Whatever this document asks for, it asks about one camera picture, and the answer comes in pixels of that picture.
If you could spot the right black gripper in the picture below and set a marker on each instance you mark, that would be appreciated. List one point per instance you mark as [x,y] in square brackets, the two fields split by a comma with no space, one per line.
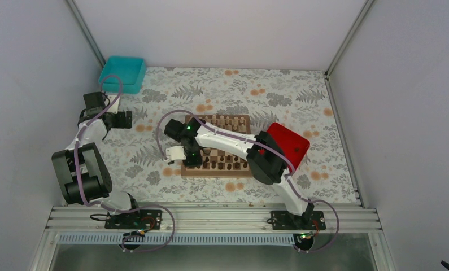
[197,161]

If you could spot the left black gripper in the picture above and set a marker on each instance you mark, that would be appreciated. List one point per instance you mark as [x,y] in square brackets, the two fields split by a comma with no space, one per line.
[121,123]

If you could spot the red plastic tray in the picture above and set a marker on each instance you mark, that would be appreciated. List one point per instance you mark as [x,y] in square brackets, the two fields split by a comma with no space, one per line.
[293,145]

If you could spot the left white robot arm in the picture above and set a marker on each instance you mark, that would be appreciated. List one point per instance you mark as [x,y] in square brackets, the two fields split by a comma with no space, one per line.
[80,169]

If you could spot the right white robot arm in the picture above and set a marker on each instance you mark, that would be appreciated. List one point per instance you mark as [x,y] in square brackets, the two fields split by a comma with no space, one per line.
[272,155]

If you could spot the white chess pieces row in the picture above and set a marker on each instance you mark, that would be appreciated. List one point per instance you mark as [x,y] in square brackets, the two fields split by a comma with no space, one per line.
[235,123]

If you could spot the wooden chessboard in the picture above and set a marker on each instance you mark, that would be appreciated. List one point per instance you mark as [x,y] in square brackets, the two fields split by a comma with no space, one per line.
[214,155]

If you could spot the teal plastic bin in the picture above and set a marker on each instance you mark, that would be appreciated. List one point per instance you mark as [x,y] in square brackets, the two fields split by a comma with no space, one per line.
[130,70]

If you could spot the floral patterned table mat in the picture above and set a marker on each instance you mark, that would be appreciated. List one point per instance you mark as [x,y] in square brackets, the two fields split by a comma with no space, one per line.
[297,100]

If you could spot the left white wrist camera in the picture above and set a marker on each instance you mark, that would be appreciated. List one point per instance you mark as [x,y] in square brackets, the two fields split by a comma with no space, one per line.
[112,103]

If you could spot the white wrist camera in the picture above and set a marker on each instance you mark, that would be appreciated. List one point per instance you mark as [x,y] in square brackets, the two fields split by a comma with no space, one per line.
[174,153]
[112,103]

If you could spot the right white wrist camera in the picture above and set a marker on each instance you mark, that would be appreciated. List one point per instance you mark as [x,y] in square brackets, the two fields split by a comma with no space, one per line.
[174,153]

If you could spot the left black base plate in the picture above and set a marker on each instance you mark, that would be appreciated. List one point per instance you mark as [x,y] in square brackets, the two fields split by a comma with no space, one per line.
[143,219]

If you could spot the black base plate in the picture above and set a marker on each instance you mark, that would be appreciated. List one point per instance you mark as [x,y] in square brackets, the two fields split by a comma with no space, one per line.
[143,219]
[283,220]

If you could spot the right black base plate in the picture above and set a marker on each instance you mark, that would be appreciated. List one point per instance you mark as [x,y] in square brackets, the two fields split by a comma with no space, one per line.
[283,220]

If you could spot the aluminium mounting rail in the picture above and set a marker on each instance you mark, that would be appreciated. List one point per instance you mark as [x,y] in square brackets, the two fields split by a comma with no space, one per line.
[214,223]

